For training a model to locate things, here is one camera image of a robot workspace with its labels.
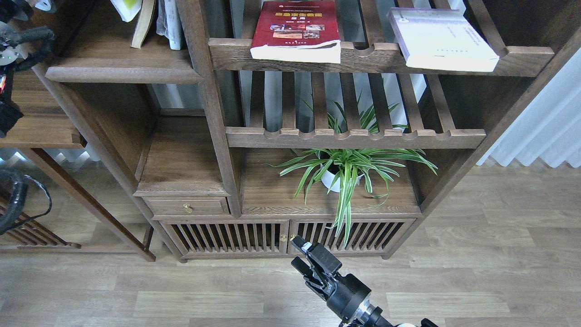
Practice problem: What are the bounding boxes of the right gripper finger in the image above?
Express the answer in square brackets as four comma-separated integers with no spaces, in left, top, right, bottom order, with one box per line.
[290,235,314,259]

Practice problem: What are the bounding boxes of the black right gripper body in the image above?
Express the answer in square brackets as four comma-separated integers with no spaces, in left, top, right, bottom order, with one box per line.
[292,243,372,323]

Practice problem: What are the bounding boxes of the yellow green book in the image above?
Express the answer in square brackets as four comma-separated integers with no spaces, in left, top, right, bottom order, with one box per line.
[111,0,143,22]

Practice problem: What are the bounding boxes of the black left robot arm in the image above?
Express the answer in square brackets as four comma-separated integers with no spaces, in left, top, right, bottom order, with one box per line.
[0,0,55,138]

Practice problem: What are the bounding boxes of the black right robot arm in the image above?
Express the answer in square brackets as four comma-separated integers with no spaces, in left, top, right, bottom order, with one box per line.
[290,236,391,327]

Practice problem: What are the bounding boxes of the white plant pot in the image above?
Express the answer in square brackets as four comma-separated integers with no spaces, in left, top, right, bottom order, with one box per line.
[321,164,364,193]

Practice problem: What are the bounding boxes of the green spider plant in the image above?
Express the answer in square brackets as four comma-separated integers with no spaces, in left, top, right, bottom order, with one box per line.
[269,93,438,248]

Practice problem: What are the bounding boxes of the brass drawer knob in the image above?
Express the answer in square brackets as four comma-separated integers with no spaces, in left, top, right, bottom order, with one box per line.
[183,203,193,214]

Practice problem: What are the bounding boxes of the dark wooden bookshelf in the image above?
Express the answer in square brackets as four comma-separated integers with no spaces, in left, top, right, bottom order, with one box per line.
[18,0,580,261]

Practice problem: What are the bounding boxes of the red cover book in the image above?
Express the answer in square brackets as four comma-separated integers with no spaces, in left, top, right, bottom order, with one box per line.
[250,1,341,64]

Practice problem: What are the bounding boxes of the white lavender book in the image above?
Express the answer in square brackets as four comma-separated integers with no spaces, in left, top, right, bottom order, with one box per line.
[388,7,499,72]

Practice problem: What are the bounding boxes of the white curtain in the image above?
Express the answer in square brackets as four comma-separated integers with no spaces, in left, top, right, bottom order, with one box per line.
[477,50,581,168]

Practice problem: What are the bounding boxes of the tan upright book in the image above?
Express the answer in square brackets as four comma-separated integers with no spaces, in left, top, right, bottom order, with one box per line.
[130,0,157,49]

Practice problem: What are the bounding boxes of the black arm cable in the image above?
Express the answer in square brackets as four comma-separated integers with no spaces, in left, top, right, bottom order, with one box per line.
[0,168,53,236]

